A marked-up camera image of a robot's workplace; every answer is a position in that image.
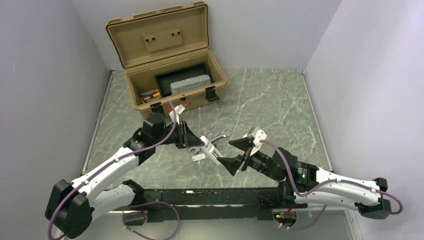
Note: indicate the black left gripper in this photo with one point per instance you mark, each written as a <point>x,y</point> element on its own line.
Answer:
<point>188,138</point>

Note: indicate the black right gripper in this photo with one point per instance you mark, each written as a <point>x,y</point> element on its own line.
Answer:
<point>231,164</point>

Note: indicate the white remote control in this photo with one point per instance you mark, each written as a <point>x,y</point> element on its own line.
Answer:
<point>210,150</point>

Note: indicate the white remote battery cover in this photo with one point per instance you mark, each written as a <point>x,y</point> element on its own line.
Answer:
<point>198,157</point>

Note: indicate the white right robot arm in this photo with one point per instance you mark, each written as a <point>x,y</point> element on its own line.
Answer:
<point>301,183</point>

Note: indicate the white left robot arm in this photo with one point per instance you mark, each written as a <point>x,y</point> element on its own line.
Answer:
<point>73,205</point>

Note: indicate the silver combination wrench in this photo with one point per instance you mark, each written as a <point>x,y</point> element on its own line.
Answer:
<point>224,134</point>

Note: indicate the grey plastic bit case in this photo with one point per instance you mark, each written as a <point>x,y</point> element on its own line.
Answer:
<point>189,84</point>

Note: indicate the black tray in toolbox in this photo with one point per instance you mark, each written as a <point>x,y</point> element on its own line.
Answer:
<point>164,80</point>

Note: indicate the tan plastic toolbox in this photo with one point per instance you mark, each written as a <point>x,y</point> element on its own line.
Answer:
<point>167,39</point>

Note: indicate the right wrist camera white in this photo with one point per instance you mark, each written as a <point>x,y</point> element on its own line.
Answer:
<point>255,136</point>

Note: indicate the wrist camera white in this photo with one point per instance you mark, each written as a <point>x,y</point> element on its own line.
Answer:
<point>177,111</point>
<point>255,136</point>

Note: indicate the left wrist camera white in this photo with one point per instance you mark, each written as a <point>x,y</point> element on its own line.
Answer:
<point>177,111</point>

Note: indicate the orange handled tool in toolbox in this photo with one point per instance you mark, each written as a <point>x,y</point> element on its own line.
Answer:
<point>145,97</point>

